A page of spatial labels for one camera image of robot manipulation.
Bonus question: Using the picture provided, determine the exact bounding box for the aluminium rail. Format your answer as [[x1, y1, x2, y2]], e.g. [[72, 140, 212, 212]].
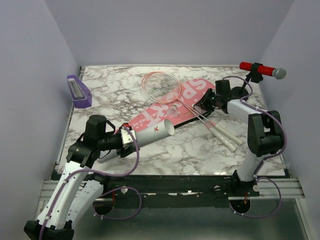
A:
[[39, 178, 305, 201]]

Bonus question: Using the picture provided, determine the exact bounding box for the white shuttlecock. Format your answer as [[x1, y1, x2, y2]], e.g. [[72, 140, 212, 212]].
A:
[[166, 104, 180, 118]]

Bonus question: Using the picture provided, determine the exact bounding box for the red microphone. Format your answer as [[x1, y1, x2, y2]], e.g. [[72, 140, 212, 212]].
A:
[[239, 61, 287, 80]]

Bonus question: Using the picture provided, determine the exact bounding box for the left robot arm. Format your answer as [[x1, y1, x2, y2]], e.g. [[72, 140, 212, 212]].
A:
[[23, 115, 138, 240]]

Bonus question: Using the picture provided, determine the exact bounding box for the pink badminton racket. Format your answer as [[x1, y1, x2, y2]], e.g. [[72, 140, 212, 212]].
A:
[[141, 71, 237, 152]]

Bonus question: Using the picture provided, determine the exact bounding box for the pink racket bag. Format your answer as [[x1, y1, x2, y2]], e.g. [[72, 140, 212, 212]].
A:
[[126, 78, 215, 132]]

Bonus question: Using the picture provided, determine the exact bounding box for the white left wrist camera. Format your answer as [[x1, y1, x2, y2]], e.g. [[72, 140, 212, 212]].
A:
[[120, 126, 136, 146]]

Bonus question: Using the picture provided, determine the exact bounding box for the purple wedge device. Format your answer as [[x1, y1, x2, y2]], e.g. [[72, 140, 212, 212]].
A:
[[67, 75, 92, 109]]

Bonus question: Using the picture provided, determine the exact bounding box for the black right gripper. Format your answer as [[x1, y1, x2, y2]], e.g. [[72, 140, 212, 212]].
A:
[[195, 88, 221, 112]]

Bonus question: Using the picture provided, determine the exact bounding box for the white shuttlecock tube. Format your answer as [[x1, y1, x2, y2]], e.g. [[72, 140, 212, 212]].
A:
[[97, 119, 175, 163]]

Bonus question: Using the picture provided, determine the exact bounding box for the black base frame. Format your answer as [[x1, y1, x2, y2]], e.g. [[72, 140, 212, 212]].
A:
[[84, 173, 260, 209]]

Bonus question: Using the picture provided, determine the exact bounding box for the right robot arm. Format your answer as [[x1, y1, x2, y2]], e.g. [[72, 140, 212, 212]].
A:
[[194, 79, 287, 196]]

